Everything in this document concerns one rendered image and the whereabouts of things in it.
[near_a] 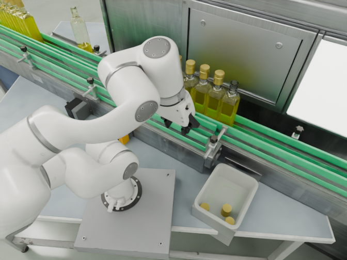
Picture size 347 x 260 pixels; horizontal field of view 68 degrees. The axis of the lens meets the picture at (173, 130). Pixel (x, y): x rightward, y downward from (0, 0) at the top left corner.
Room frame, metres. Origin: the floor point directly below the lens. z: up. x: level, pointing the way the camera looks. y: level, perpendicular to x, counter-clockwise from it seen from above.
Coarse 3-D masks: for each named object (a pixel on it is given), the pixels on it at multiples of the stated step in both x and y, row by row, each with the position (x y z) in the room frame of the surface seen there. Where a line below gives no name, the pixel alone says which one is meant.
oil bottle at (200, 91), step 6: (198, 84) 0.75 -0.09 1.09; (204, 84) 0.74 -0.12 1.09; (210, 84) 0.76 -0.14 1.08; (198, 90) 0.74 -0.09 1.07; (204, 90) 0.73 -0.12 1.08; (198, 96) 0.74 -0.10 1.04; (204, 96) 0.72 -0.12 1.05; (198, 102) 0.73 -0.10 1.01; (204, 102) 0.72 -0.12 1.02; (198, 108) 0.73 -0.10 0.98; (204, 108) 0.73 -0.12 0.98
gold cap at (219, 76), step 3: (216, 72) 0.73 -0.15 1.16; (219, 72) 0.73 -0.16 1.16; (222, 72) 0.73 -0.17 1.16; (216, 75) 0.71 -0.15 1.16; (219, 75) 0.71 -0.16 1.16; (222, 75) 0.71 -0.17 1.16; (216, 78) 0.71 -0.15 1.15; (219, 78) 0.71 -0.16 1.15; (222, 78) 0.71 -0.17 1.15; (213, 81) 0.73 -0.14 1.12; (216, 81) 0.71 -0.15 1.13; (219, 81) 0.71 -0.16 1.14; (222, 81) 0.71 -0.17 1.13; (216, 84) 0.71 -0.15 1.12; (219, 84) 0.71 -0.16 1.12; (222, 84) 0.71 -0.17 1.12
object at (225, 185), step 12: (216, 168) 0.54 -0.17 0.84; (228, 168) 0.54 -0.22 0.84; (216, 180) 0.53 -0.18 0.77; (228, 180) 0.53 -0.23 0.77; (240, 180) 0.51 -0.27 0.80; (252, 180) 0.49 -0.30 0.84; (204, 192) 0.45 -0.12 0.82; (216, 192) 0.47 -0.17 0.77; (228, 192) 0.47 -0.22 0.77; (240, 192) 0.47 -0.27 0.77; (252, 192) 0.43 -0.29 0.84; (216, 204) 0.42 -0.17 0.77; (240, 204) 0.42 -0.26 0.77; (216, 216) 0.37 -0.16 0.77; (240, 216) 0.35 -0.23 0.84
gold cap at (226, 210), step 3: (225, 204) 0.40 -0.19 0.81; (228, 204) 0.40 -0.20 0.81; (222, 207) 0.39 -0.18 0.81; (225, 207) 0.39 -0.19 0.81; (228, 207) 0.39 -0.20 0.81; (231, 207) 0.39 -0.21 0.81; (222, 210) 0.38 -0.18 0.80; (225, 210) 0.38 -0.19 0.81; (228, 210) 0.38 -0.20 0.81; (222, 213) 0.38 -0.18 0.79; (225, 213) 0.37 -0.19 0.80; (228, 213) 0.37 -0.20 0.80; (225, 216) 0.37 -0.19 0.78; (228, 216) 0.37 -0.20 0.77
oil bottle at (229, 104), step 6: (228, 90) 0.72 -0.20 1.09; (228, 96) 0.68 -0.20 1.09; (234, 96) 0.68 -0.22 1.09; (222, 102) 0.68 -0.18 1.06; (228, 102) 0.67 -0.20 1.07; (234, 102) 0.66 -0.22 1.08; (222, 108) 0.68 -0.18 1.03; (228, 108) 0.67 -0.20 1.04; (234, 108) 0.66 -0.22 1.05; (222, 114) 0.68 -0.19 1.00; (228, 114) 0.66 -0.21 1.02; (234, 114) 0.68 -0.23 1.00; (222, 120) 0.67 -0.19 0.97; (228, 120) 0.66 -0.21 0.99
